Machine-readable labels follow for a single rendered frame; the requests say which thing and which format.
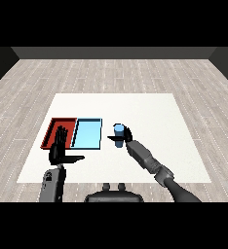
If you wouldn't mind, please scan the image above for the small blue can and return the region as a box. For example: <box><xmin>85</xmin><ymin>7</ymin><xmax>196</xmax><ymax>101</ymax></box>
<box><xmin>113</xmin><ymin>124</ymin><xmax>125</xmax><ymax>149</ymax></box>

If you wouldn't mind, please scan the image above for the red shallow open box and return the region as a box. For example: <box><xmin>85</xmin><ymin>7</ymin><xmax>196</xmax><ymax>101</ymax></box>
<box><xmin>40</xmin><ymin>117</ymin><xmax>78</xmax><ymax>150</ymax></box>

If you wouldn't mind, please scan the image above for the dark grey robot body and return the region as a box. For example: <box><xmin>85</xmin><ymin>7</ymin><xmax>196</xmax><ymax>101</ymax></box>
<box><xmin>84</xmin><ymin>183</ymin><xmax>144</xmax><ymax>203</ymax></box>

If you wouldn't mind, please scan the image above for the light blue shallow open box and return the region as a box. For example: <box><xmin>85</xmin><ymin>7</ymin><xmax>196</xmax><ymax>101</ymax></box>
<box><xmin>69</xmin><ymin>118</ymin><xmax>103</xmax><ymax>151</ymax></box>

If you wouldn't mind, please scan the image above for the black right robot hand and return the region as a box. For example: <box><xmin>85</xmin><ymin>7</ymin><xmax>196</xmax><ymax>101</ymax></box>
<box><xmin>106</xmin><ymin>123</ymin><xmax>133</xmax><ymax>144</ymax></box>

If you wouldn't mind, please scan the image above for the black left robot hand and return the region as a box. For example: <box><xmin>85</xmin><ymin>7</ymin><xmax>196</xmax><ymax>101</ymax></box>
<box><xmin>48</xmin><ymin>124</ymin><xmax>86</xmax><ymax>165</ymax></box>

